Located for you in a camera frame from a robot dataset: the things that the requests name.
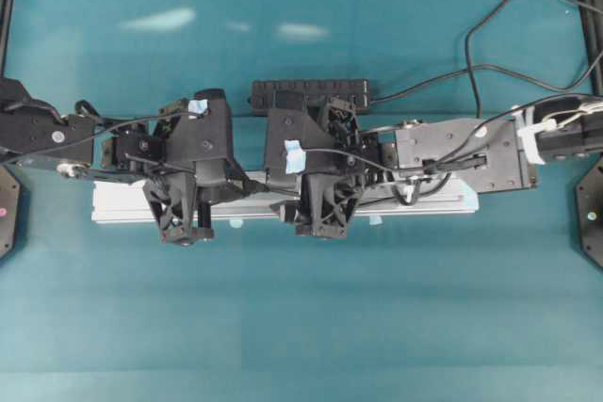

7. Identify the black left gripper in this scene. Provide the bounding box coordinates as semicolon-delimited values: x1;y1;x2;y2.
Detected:
112;100;218;247

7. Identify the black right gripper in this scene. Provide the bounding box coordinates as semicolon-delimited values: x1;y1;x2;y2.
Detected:
272;96;392;238

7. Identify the black USB cable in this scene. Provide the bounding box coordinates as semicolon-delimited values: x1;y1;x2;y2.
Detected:
230;0;603;199

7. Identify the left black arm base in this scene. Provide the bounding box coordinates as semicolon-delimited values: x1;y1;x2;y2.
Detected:
0;167;21;258

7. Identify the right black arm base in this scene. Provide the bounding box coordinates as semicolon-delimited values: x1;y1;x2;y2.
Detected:
575;158;603;268

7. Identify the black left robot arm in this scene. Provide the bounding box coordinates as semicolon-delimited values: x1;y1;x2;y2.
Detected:
1;78;214;246

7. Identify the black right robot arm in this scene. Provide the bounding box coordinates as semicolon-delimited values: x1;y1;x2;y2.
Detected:
264;93;602;239

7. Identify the black USB hub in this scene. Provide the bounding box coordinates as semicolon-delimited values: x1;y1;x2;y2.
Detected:
248;79;372;116

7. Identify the right blue tape piece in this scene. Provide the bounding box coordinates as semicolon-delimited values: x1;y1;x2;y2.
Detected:
368;215;383;226

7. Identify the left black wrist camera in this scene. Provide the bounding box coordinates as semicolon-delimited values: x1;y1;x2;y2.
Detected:
166;88;247;204

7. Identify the left camera cable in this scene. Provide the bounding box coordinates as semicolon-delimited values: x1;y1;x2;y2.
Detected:
0;109;211;153

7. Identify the camera cable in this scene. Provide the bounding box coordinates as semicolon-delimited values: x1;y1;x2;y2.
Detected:
301;95;603;175
0;109;211;153

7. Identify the silver aluminium rail plate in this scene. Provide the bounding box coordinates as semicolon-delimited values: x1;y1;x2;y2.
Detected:
91;177;480;224

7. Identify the right camera cable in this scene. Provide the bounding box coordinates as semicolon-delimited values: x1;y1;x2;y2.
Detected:
301;95;603;175

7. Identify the left black frame post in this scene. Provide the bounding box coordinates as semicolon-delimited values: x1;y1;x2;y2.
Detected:
0;0;14;76

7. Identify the black frame post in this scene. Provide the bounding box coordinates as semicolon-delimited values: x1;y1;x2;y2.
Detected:
0;0;14;76
579;0;602;95

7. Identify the black hub power cable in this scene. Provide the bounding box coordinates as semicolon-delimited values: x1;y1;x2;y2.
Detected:
374;62;603;105

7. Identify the right black frame post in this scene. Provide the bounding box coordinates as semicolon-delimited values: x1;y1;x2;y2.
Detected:
579;0;602;95

